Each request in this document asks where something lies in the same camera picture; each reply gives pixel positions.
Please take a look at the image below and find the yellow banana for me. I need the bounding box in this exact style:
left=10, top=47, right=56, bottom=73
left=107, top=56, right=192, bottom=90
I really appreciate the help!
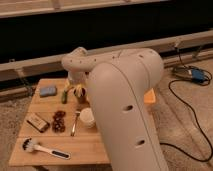
left=74, top=84, right=83, bottom=97

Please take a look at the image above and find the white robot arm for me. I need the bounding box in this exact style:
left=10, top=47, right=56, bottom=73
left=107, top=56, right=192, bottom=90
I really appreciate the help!
left=62, top=47, right=169, bottom=171

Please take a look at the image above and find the white cup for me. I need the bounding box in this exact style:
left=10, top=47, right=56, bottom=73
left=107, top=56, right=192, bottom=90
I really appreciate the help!
left=80, top=108, right=95, bottom=128

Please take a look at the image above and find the green cucumber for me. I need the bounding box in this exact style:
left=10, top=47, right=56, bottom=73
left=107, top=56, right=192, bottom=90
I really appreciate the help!
left=61, top=88, right=69, bottom=104

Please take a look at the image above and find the blue sponge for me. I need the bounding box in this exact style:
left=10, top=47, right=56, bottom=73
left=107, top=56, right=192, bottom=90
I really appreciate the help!
left=39, top=86, right=57, bottom=97

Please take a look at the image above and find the dark grape bunch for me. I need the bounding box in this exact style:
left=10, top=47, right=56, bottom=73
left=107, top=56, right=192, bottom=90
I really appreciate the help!
left=52, top=111, right=66, bottom=133

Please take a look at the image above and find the metal spoon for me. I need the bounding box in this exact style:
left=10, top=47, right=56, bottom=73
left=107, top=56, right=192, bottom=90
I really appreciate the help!
left=70, top=110, right=80, bottom=136

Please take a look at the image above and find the brown chocolate bar box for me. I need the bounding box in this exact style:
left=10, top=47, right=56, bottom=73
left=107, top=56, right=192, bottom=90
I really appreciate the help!
left=27, top=113, right=50, bottom=133

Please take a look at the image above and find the orange plastic bin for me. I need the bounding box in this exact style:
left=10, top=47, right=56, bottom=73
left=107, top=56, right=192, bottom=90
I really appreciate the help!
left=144, top=89, right=156, bottom=104

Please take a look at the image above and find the white dish brush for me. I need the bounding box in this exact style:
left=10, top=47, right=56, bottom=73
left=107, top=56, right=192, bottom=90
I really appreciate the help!
left=22, top=138, right=71, bottom=160

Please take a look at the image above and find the blue power adapter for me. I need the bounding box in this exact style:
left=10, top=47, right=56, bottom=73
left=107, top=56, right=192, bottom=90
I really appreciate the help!
left=172, top=64, right=208, bottom=83

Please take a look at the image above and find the black power cable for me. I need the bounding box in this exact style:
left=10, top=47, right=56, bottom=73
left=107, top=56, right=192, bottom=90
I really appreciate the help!
left=159, top=46, right=213, bottom=163

